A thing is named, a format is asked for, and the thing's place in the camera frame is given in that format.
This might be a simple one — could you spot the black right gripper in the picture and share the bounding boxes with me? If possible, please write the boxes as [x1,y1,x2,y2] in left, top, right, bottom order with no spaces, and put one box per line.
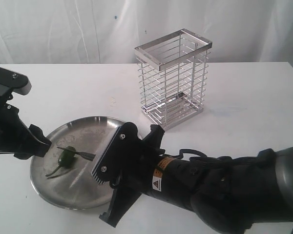
[99,124,165,221]

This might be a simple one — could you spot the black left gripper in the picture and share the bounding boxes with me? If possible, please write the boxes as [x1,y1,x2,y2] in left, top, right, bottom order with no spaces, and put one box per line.
[0,104,51,159]

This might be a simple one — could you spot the green chili pepper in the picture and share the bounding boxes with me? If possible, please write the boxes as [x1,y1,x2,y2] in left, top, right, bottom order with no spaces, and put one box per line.
[45,146,76,177]

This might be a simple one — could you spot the black handled knife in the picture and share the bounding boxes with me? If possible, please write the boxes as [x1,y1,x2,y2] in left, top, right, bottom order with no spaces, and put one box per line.
[57,147,96,161]

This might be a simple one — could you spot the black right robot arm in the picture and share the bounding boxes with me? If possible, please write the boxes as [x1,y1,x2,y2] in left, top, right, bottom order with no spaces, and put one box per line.
[92,122,293,234]

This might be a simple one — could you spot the round steel plate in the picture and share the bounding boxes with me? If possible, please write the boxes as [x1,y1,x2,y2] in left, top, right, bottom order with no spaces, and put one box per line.
[30,116,124,210]

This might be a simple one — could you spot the white backdrop curtain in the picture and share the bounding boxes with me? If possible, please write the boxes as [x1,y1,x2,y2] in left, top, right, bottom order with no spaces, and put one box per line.
[0,0,293,65]

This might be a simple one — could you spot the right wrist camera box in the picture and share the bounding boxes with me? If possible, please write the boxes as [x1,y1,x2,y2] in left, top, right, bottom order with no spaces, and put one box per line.
[91,122,140,184]

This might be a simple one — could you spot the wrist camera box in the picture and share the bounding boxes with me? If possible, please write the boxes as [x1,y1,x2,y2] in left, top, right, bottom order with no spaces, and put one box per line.
[91,122,140,184]
[0,67,32,96]

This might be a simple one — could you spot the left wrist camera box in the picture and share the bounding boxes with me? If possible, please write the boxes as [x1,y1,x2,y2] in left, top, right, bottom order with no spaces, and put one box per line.
[0,67,32,96]

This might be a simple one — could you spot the chrome wire utensil holder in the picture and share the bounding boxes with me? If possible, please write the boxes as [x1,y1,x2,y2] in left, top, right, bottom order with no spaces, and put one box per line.
[135,29,212,130]

